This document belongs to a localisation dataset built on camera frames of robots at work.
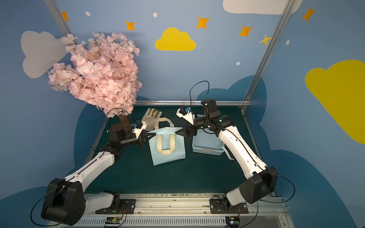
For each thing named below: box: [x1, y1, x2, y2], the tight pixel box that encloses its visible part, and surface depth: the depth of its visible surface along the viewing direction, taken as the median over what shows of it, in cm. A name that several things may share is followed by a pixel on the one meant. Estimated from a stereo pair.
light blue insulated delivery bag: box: [147, 117, 186, 166], surface depth 80 cm
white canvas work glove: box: [141, 107, 169, 131], surface depth 117 cm
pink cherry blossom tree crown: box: [48, 32, 143, 118], surface depth 64 cm
